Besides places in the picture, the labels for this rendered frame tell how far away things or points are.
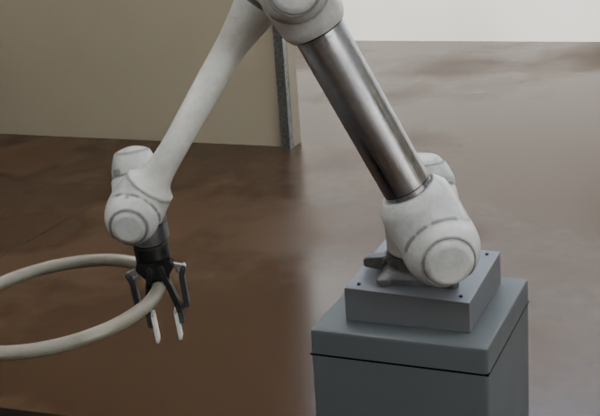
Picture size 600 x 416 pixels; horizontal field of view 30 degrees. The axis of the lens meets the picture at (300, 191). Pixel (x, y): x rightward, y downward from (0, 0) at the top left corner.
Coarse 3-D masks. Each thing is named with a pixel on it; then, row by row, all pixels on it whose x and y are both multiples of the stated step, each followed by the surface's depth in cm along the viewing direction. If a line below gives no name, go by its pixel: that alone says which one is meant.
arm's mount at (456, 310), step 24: (384, 240) 271; (480, 264) 254; (360, 288) 246; (384, 288) 245; (408, 288) 245; (432, 288) 244; (456, 288) 243; (480, 288) 245; (360, 312) 247; (384, 312) 245; (408, 312) 243; (432, 312) 240; (456, 312) 238; (480, 312) 246
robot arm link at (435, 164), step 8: (424, 160) 240; (432, 160) 240; (440, 160) 242; (432, 168) 239; (440, 168) 240; (448, 168) 242; (440, 176) 239; (448, 176) 240; (456, 192) 241; (392, 240) 244; (392, 248) 247; (400, 256) 246
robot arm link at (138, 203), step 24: (240, 0) 223; (240, 24) 223; (264, 24) 224; (216, 48) 226; (240, 48) 226; (216, 72) 225; (192, 96) 223; (216, 96) 225; (192, 120) 221; (168, 144) 219; (144, 168) 220; (168, 168) 218; (120, 192) 218; (144, 192) 217; (168, 192) 221; (120, 216) 214; (144, 216) 215; (120, 240) 217; (144, 240) 217
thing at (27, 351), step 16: (80, 256) 265; (96, 256) 264; (112, 256) 262; (128, 256) 260; (16, 272) 262; (32, 272) 263; (48, 272) 265; (0, 288) 259; (160, 288) 240; (144, 304) 233; (112, 320) 227; (128, 320) 229; (80, 336) 223; (96, 336) 224; (0, 352) 222; (16, 352) 222; (32, 352) 221; (48, 352) 222
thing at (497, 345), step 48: (336, 336) 244; (384, 336) 240; (432, 336) 238; (480, 336) 237; (528, 336) 269; (336, 384) 248; (384, 384) 243; (432, 384) 238; (480, 384) 233; (528, 384) 272
